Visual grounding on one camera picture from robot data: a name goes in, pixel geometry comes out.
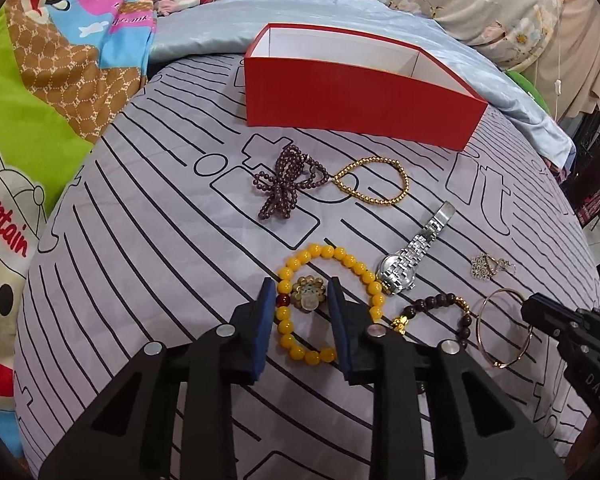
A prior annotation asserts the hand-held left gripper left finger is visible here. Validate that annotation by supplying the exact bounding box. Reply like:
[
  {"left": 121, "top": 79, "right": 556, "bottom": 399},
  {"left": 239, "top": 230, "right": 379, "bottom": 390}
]
[{"left": 37, "top": 277, "right": 276, "bottom": 480}]

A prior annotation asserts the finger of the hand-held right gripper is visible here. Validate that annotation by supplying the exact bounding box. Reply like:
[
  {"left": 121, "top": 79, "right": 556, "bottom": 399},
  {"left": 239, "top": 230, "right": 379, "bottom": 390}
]
[{"left": 521, "top": 294, "right": 581, "bottom": 342}]

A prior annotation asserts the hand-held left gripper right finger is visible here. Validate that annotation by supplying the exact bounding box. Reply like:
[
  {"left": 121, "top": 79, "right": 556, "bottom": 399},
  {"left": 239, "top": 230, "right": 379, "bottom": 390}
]
[{"left": 327, "top": 276, "right": 568, "bottom": 480}]

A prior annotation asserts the gold flower brooch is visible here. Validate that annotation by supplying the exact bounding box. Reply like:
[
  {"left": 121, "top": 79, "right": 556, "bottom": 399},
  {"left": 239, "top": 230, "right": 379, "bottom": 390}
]
[{"left": 290, "top": 276, "right": 328, "bottom": 313}]

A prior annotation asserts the yellow bead bracelet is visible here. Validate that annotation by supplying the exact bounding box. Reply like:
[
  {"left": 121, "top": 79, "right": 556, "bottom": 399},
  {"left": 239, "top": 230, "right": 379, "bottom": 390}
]
[{"left": 275, "top": 243, "right": 386, "bottom": 365}]

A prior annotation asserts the thin gold bangle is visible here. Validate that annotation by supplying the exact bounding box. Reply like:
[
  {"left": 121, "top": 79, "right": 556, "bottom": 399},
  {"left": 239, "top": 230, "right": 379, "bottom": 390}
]
[{"left": 479, "top": 287, "right": 535, "bottom": 370}]

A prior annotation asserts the thin silver chain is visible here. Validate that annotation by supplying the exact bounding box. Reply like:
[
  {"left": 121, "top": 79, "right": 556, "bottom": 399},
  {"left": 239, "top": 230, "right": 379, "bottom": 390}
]
[{"left": 470, "top": 252, "right": 517, "bottom": 281}]

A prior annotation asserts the silver wrist watch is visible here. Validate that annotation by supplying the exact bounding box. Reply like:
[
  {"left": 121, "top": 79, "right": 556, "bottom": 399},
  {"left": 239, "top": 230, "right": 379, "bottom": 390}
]
[{"left": 377, "top": 201, "right": 457, "bottom": 296}]

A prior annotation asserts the dark wooden bead bracelet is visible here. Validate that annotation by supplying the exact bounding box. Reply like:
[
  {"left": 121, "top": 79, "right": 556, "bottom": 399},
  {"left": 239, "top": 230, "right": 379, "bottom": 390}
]
[{"left": 390, "top": 296, "right": 472, "bottom": 336}]

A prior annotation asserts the gold bead bracelet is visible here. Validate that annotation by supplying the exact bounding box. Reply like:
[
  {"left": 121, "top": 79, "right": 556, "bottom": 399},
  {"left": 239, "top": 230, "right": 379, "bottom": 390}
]
[{"left": 332, "top": 157, "right": 411, "bottom": 207}]

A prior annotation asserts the dark purple bead necklace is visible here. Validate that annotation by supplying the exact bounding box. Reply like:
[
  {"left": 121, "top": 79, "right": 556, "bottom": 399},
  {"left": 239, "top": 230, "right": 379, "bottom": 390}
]
[{"left": 251, "top": 144, "right": 333, "bottom": 221}]

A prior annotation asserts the red cardboard box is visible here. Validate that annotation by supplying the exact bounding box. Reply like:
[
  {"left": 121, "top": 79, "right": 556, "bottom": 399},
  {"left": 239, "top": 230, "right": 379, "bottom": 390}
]
[{"left": 244, "top": 22, "right": 490, "bottom": 152}]

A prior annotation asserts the red plaid cloth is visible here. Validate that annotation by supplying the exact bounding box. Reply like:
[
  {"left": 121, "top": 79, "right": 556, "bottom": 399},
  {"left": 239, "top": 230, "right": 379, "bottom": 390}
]
[{"left": 577, "top": 175, "right": 600, "bottom": 228}]

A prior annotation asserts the grey striped bed sheet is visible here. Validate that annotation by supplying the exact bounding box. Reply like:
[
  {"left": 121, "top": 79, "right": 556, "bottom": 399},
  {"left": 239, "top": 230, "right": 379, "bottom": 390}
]
[{"left": 12, "top": 52, "right": 600, "bottom": 480}]

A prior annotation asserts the green plastic object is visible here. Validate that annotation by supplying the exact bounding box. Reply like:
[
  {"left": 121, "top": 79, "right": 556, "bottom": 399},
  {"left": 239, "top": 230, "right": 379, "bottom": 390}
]
[{"left": 505, "top": 70, "right": 548, "bottom": 116}]

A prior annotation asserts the beige curtain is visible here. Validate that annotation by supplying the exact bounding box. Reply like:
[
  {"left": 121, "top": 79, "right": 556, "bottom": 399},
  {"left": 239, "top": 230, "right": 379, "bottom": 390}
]
[{"left": 525, "top": 0, "right": 600, "bottom": 121}]

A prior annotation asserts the light blue blanket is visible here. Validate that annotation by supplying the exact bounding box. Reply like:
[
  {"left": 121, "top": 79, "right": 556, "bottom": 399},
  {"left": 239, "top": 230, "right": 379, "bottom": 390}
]
[{"left": 147, "top": 0, "right": 576, "bottom": 168}]

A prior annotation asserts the colourful cartoon monkey blanket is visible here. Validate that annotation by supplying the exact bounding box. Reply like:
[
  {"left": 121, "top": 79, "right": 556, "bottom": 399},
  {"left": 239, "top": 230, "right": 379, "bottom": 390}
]
[{"left": 0, "top": 0, "right": 156, "bottom": 461}]

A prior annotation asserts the white pull cord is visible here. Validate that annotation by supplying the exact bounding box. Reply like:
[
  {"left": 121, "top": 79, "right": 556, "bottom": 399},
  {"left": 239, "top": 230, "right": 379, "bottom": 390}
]
[{"left": 550, "top": 10, "right": 564, "bottom": 94}]

